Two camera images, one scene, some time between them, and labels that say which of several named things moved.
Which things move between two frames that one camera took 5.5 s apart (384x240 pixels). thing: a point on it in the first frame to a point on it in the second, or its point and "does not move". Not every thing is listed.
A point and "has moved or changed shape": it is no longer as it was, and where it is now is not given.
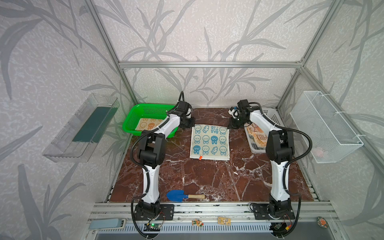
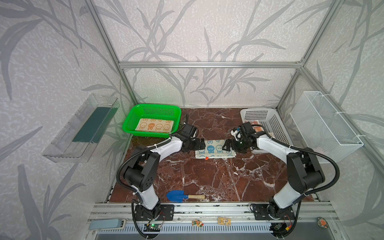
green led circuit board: (152, 227) does not move
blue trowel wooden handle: (177, 195) does not move
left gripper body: (187, 122) to (193, 144)
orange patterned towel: (148, 123) does not move
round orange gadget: (322, 222) does not move
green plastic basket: (134, 112) does not move
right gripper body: (236, 121) to (235, 145)
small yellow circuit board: (224, 220) does not move
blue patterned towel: (211, 141) has moved or changed shape
